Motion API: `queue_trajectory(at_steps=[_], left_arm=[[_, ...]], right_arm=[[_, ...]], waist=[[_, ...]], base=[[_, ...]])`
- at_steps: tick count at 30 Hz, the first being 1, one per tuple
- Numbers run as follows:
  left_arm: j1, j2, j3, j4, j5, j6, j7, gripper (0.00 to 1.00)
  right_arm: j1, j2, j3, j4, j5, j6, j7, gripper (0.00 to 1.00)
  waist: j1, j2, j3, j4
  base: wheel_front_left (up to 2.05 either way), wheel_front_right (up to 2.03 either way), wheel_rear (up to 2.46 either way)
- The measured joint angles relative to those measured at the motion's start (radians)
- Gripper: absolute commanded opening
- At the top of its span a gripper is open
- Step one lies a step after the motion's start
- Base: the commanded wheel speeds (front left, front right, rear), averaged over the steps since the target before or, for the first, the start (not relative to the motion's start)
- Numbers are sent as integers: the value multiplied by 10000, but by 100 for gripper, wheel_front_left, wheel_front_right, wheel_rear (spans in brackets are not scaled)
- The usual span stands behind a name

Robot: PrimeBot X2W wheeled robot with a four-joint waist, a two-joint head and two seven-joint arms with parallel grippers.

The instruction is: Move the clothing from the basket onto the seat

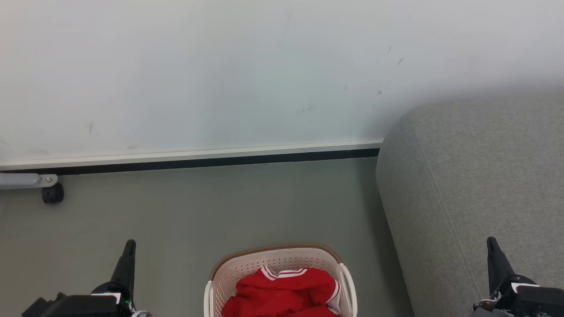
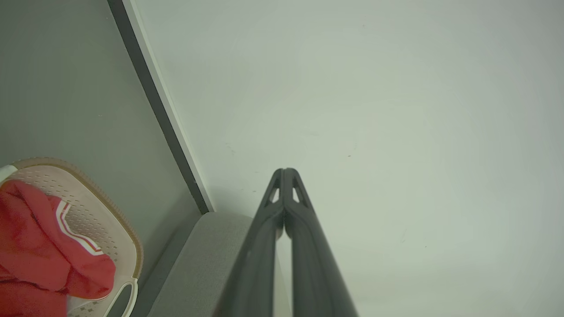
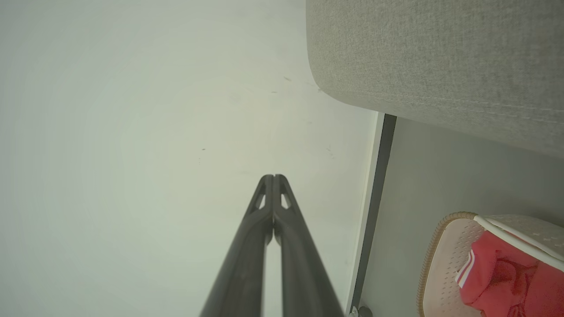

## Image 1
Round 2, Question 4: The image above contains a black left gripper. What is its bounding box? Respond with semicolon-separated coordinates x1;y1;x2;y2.
22;240;151;317

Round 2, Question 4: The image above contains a red jacket with white stripes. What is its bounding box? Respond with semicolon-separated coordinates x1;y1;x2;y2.
222;266;342;317

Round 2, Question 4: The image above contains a black rubber caster wheel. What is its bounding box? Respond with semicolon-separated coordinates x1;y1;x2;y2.
42;183;65;204

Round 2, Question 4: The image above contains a black and white baseboard strip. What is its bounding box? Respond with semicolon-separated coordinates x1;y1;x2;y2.
0;140;383;176

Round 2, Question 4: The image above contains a grey metal bracket bar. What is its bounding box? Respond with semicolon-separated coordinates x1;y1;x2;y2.
0;173;59;190

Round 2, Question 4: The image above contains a cream perforated laundry basket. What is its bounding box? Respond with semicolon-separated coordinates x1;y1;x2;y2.
204;243;358;317

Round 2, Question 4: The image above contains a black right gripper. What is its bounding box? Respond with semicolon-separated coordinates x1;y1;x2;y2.
473;236;564;317

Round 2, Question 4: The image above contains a grey fabric sofa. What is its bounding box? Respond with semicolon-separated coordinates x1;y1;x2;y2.
376;90;564;317

